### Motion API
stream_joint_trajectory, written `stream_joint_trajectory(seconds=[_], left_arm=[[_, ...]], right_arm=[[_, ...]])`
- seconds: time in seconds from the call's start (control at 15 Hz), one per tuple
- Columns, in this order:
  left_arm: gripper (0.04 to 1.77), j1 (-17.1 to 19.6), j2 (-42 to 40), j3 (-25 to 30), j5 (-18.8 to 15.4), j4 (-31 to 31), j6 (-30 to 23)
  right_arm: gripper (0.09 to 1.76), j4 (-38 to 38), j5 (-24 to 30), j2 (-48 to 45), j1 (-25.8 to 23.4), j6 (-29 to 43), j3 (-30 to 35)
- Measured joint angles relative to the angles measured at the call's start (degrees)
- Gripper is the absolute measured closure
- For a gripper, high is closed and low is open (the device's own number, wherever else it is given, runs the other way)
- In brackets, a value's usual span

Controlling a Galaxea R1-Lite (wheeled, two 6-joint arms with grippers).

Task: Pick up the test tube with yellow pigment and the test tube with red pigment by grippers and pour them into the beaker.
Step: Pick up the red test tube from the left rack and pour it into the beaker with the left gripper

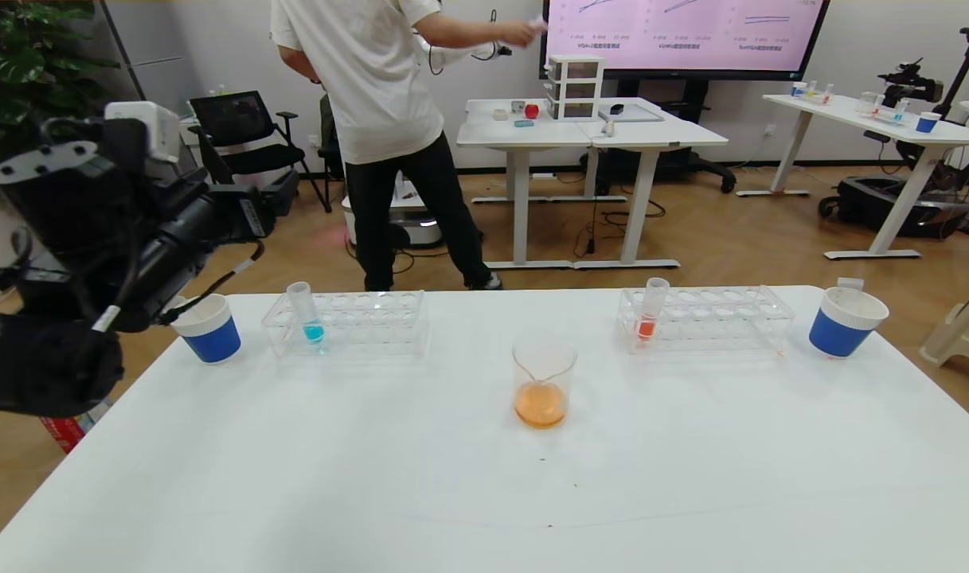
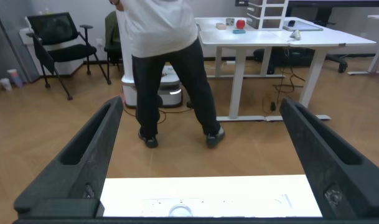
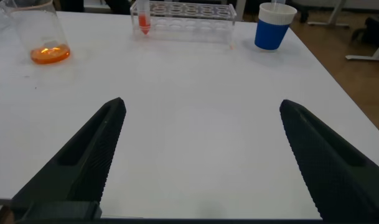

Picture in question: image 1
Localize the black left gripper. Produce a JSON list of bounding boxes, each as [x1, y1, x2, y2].
[[158, 169, 300, 255]]

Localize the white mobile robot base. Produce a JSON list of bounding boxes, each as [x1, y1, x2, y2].
[[341, 179, 445, 249]]

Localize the test tube with blue liquid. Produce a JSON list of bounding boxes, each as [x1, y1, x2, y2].
[[286, 282, 326, 345]]

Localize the clear acrylic test tube rack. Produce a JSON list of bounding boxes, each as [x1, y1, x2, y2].
[[615, 285, 795, 353], [261, 289, 431, 359]]

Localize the clear glass beaker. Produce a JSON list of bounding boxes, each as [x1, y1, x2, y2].
[[512, 338, 578, 431]]

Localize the test tube with red liquid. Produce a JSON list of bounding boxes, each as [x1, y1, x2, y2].
[[637, 277, 670, 341]]

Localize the black office chair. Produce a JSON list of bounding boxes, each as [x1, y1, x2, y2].
[[188, 90, 334, 214]]

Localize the person in white shirt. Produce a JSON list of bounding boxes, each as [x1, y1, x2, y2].
[[271, 0, 549, 292]]

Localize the blue and white paper cup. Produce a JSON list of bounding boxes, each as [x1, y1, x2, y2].
[[170, 294, 242, 365], [808, 286, 890, 358]]

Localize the grey cabinet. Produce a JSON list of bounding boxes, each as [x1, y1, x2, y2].
[[94, 0, 206, 120]]

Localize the white standing desk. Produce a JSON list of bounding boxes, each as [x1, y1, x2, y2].
[[572, 98, 730, 270], [735, 93, 969, 261], [456, 98, 604, 270]]

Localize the large green plant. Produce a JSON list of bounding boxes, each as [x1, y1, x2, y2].
[[0, 0, 115, 172]]

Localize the white drawer unit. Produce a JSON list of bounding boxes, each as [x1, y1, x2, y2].
[[546, 55, 606, 123]]

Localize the grey desk pad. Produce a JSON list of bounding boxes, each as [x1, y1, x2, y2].
[[598, 102, 665, 123]]

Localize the black monitor stand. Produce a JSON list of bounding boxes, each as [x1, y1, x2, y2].
[[580, 78, 737, 196]]

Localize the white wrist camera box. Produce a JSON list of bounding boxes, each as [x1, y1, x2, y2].
[[104, 101, 182, 165]]

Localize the large wall monitor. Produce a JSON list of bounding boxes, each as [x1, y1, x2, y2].
[[538, 0, 832, 81]]

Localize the black camera equipment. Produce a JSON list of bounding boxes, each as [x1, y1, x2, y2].
[[877, 57, 927, 108]]

